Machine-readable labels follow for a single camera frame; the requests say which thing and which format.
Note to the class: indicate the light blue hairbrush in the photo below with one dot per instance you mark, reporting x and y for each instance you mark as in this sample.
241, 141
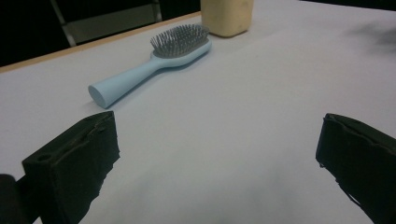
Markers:
162, 62

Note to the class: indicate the beige plastic container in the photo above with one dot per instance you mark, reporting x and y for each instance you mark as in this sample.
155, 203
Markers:
226, 17

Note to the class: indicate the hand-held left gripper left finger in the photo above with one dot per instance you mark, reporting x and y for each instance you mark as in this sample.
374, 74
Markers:
71, 165

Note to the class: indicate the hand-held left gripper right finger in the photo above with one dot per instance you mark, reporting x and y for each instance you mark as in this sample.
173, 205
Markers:
361, 158

